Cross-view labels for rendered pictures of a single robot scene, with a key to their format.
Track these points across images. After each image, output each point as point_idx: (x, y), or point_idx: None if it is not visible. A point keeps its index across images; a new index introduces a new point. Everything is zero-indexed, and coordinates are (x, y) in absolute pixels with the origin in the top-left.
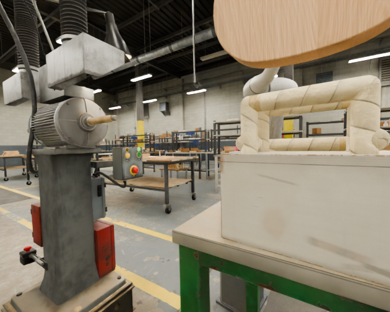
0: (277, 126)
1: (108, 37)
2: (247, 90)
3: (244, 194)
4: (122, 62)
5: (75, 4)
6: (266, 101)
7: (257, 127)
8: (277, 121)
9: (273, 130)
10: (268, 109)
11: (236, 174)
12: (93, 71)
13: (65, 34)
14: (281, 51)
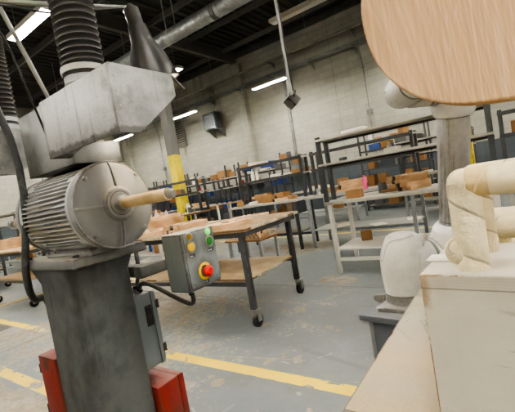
0: (460, 151)
1: (136, 50)
2: (396, 95)
3: (481, 345)
4: (172, 93)
5: (78, 7)
6: (502, 182)
7: (485, 224)
8: (460, 141)
9: (454, 160)
10: (505, 193)
11: (459, 311)
12: (132, 125)
13: (69, 63)
14: (512, 84)
